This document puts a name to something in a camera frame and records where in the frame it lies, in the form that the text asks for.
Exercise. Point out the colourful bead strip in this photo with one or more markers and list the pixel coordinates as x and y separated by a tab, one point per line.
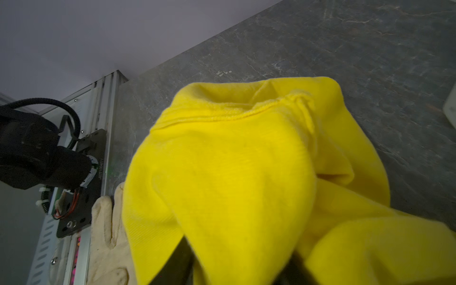
75	259

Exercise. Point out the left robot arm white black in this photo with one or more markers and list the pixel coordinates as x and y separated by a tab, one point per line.
35	151

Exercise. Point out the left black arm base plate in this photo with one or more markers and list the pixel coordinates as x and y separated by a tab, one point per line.
75	212

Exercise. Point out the white plastic perforated basket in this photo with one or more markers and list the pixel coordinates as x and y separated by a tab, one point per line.
449	107

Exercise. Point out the beige leather work glove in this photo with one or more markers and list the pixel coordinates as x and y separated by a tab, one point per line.
110	260

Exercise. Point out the yellow trousers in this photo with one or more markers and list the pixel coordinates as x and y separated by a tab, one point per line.
236	181

